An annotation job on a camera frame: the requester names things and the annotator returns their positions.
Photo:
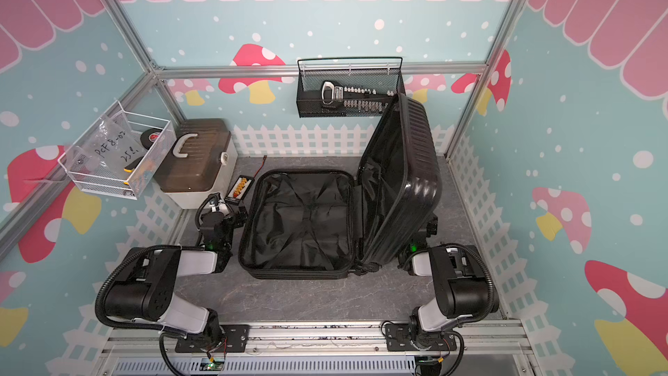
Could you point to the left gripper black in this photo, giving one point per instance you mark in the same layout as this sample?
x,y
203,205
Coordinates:
x,y
224,217

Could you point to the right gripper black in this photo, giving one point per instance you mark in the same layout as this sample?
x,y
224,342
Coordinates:
x,y
430,225

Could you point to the black hard-shell suitcase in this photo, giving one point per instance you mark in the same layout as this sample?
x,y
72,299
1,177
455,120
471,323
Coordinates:
x,y
324,224

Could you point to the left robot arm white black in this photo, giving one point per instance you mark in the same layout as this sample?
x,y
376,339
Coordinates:
x,y
140,292

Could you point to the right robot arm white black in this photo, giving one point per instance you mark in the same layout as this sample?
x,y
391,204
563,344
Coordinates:
x,y
464,292

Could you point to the black tray orange bits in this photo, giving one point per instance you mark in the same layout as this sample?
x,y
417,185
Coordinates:
x,y
238,190

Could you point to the brown lid storage box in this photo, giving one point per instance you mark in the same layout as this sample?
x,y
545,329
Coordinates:
x,y
201,162

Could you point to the black tape roll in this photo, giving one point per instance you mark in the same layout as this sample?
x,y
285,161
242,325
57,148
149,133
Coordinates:
x,y
149,137

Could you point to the plastic bag with writing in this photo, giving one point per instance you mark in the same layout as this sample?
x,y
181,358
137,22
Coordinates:
x,y
114,146

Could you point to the socket set in basket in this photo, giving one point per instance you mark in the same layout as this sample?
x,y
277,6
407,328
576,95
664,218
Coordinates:
x,y
350,100

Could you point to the clear plastic wall bin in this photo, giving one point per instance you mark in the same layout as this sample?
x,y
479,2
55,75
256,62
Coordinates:
x,y
89,176

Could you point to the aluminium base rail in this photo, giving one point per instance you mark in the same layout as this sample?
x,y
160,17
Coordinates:
x,y
492,347

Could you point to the black wire mesh basket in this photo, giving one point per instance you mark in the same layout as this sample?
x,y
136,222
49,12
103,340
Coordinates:
x,y
380,73

